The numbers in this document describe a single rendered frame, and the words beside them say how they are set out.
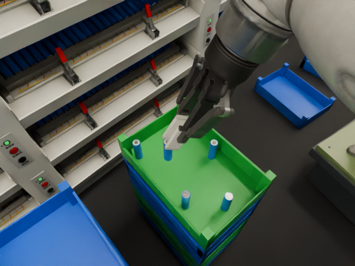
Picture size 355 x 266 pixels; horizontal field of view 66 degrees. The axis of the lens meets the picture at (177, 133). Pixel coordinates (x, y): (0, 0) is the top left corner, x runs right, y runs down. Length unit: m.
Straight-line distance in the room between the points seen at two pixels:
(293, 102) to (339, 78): 1.20
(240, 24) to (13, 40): 0.43
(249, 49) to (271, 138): 0.94
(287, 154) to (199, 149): 0.62
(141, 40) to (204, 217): 0.51
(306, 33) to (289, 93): 1.22
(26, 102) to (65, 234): 0.31
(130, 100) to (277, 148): 0.67
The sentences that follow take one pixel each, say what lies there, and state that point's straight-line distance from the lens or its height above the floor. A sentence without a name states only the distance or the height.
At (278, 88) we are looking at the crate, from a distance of 1.48.
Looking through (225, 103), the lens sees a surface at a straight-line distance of 0.40.
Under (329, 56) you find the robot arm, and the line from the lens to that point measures 0.24.
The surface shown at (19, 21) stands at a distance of 0.63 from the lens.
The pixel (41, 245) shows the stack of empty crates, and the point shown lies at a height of 0.40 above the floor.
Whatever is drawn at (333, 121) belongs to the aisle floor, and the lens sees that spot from 1.45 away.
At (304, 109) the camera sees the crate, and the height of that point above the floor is 0.00.
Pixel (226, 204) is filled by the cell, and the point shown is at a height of 0.45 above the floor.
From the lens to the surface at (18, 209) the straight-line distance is 1.03.
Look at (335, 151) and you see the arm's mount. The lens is 1.05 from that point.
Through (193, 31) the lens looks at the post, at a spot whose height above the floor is 0.43.
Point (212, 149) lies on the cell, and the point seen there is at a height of 0.45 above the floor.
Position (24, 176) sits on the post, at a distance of 0.85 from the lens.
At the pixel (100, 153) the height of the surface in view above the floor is 0.15.
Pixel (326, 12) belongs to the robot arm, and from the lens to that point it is 0.25.
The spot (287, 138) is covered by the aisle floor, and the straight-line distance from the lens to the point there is 1.30.
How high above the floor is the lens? 0.99
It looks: 55 degrees down
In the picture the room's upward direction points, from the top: straight up
